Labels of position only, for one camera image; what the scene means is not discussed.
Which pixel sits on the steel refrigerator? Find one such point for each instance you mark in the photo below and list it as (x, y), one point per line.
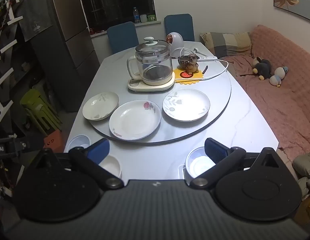
(70, 17)

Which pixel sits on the dark window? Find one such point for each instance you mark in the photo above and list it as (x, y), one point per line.
(115, 0)

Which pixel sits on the small green box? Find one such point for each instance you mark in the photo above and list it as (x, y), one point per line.
(151, 18)

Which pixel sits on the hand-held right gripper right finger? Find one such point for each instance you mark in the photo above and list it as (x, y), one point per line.
(214, 152)

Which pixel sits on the yellow cardboard box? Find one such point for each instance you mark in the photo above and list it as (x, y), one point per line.
(306, 211)

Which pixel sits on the cream kettle base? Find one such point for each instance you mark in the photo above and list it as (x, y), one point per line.
(150, 88)

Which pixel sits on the plain white bowl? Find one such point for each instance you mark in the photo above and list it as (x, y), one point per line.
(111, 166)

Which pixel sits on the plaid pillow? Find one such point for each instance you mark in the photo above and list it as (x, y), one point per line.
(227, 42)

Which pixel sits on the small white cup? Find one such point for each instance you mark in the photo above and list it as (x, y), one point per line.
(143, 18)

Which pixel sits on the stack of green stools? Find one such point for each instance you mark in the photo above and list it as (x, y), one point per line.
(38, 110)

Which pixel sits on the blue white penguin plush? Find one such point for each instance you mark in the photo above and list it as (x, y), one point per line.
(278, 77)

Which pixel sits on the white round appliance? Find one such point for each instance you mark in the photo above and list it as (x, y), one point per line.
(176, 42)

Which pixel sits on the dark hanging cloth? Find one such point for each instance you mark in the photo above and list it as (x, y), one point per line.
(35, 12)

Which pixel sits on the yellow sunflower mat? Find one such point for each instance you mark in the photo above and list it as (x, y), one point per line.
(192, 76)

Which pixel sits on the grey round turntable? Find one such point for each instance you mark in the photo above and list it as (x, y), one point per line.
(175, 130)

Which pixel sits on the white bowl with blue rim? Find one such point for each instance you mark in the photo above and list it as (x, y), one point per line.
(197, 165)

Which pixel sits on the blue-tinted small bowl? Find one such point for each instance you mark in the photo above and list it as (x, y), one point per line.
(78, 141)

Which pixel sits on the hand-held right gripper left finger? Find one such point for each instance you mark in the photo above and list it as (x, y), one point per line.
(100, 148)

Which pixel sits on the dark mouse plush toy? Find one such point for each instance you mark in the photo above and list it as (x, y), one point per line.
(262, 68)

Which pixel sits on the orange box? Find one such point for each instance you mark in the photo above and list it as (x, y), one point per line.
(53, 142)

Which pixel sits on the clear water bottle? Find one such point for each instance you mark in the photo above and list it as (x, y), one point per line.
(136, 15)

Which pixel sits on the dark rack with white tags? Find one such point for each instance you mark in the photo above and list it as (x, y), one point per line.
(7, 42)

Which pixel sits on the olive padded jacket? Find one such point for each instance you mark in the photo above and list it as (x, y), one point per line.
(306, 167)

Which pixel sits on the cream leaf-print deep plate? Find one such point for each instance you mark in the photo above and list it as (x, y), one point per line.
(100, 107)

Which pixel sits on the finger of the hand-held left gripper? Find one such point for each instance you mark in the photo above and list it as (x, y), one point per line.
(25, 145)

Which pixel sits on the pink blanket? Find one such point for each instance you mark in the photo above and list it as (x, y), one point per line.
(282, 100)

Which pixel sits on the white power strip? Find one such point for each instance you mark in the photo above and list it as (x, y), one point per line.
(207, 58)

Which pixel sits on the red flower blue-rim plate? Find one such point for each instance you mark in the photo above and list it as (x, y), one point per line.
(135, 122)

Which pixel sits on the white leaf-print plate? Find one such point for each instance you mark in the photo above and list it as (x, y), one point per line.
(187, 106)

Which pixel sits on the blue dining chair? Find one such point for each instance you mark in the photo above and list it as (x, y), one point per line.
(122, 37)
(180, 25)

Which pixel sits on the glass electric kettle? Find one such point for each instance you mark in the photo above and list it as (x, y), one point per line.
(152, 60)

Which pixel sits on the brown dog figurine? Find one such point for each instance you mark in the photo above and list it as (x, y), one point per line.
(191, 62)

